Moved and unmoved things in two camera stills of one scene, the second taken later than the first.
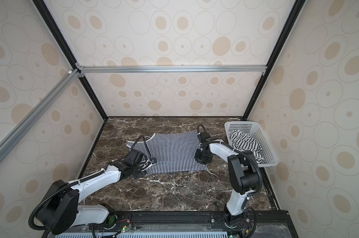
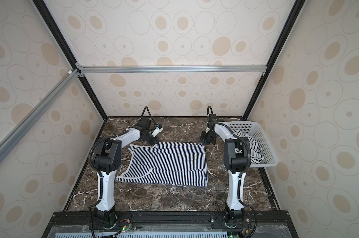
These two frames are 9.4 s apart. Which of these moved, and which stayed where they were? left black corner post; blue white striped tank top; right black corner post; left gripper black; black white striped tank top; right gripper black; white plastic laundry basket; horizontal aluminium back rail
Moved: right gripper black; left gripper black; blue white striped tank top
Stayed: left black corner post; black white striped tank top; white plastic laundry basket; horizontal aluminium back rail; right black corner post
